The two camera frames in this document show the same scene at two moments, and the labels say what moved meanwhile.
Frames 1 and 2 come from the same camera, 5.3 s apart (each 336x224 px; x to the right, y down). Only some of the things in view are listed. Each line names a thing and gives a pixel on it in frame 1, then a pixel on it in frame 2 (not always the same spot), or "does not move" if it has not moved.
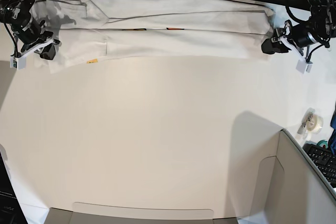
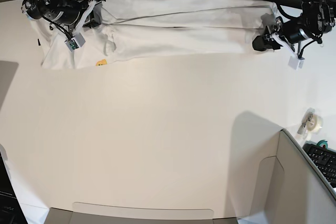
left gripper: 32,39 -> 93,18
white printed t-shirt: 89,28 does not move
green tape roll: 322,142 does not move
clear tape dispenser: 312,123 does not move
